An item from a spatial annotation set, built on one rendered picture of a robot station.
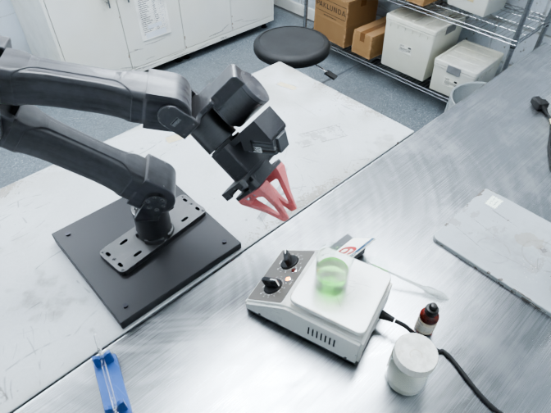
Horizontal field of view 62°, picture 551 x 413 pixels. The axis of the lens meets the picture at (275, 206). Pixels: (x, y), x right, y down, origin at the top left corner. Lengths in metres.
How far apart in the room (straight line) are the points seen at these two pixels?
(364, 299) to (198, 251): 0.31
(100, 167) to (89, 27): 2.27
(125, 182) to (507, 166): 0.81
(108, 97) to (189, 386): 0.42
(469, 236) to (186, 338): 0.55
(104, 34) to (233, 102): 2.40
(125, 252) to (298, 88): 0.68
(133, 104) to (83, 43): 2.34
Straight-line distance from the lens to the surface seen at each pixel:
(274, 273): 0.77
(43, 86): 0.67
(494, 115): 1.30
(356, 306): 0.69
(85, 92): 0.67
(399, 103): 2.99
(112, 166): 0.74
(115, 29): 3.05
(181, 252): 0.84
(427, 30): 2.85
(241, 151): 0.68
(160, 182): 0.75
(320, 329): 0.69
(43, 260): 0.94
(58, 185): 1.08
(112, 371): 0.75
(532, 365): 0.83
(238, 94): 0.66
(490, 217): 0.99
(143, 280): 0.82
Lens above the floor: 1.56
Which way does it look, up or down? 45 degrees down
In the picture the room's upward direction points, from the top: straight up
